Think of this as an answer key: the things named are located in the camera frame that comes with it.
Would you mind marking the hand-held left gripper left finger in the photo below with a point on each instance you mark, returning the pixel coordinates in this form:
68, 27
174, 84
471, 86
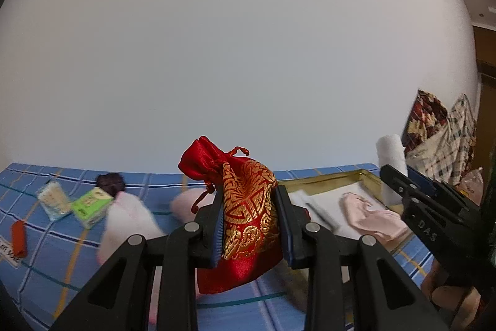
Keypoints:
217, 224

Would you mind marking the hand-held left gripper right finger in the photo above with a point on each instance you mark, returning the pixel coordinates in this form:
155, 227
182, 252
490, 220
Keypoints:
286, 230

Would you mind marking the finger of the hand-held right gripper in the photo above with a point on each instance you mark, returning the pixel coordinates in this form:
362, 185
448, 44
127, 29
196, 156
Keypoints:
424, 181
399, 185

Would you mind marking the white towel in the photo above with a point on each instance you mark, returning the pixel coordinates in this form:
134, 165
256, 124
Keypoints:
389, 152

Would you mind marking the dark purple scrunchie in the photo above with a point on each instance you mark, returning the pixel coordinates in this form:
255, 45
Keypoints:
110, 181

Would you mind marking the green tissue packet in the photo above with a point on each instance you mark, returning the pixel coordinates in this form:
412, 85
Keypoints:
91, 206

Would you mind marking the person's right forearm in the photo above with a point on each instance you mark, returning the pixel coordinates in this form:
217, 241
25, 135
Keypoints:
449, 296

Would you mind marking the pale pink cloth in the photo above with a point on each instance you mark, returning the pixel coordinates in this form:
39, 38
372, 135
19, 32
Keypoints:
372, 218

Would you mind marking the white folded cloth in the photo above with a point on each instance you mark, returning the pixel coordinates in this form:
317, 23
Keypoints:
321, 199

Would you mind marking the pink plastic bag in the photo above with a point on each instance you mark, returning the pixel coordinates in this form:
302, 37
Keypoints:
472, 181

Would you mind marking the dark red floral blanket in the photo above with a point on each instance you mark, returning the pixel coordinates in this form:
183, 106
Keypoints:
422, 114

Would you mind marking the brown wooden panel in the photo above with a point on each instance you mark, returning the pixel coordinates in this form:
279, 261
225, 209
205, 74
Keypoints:
486, 83

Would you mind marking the clear cotton swab packet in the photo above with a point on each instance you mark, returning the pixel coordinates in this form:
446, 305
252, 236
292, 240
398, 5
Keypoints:
52, 199

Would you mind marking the blue plaid bedsheet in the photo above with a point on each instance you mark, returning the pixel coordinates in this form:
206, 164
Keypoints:
38, 276

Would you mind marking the small orange red case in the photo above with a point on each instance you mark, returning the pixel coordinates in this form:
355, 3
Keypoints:
18, 238

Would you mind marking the white label tag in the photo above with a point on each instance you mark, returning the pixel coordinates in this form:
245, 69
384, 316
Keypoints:
6, 251

